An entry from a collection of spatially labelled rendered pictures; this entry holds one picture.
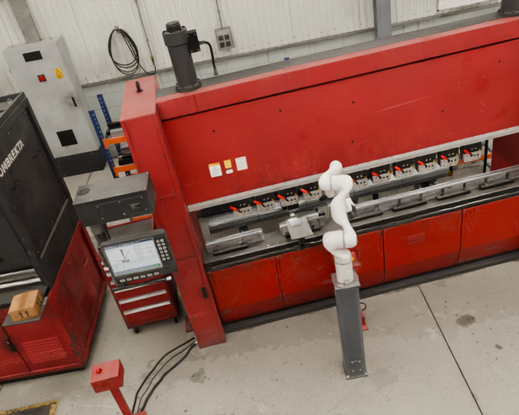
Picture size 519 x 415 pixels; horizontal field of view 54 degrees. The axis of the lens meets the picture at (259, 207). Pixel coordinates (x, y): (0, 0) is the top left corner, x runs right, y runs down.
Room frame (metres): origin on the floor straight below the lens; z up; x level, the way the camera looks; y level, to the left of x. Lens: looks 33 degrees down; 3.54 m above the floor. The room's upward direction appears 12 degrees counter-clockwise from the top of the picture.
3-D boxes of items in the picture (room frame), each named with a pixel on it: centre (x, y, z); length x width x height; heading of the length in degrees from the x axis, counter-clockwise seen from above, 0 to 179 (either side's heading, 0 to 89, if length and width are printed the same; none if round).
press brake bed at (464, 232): (3.61, -0.93, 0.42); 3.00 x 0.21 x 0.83; 93
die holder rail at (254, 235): (3.59, 0.27, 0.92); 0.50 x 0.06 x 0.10; 93
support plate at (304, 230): (3.47, -0.29, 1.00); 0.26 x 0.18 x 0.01; 3
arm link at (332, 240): (2.75, -0.47, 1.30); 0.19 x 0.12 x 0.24; 76
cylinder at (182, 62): (3.72, 0.26, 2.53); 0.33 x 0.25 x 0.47; 93
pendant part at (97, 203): (3.06, 0.95, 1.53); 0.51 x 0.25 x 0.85; 90
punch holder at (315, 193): (3.63, -0.45, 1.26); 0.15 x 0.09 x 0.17; 93
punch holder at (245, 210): (3.59, 0.14, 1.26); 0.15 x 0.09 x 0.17; 93
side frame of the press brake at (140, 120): (3.74, 0.70, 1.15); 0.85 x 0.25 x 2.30; 3
